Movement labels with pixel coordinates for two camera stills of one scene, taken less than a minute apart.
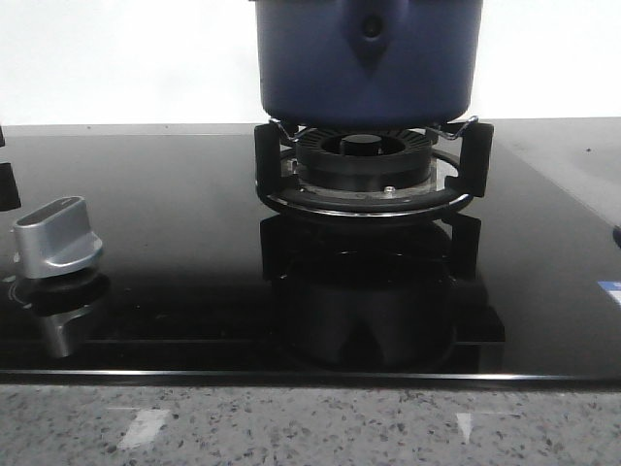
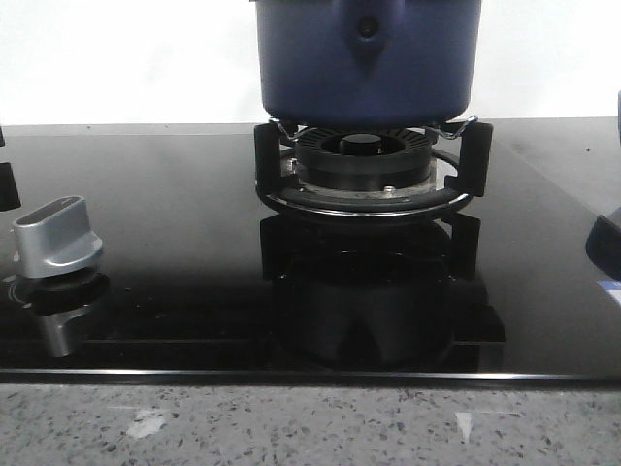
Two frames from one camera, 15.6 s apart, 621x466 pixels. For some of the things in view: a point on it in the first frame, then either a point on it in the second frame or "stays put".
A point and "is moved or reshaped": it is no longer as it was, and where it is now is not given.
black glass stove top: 197,278 stays put
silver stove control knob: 54,238 stays put
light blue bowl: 617,235 is moved or reshaped
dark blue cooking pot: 368,63 stays put
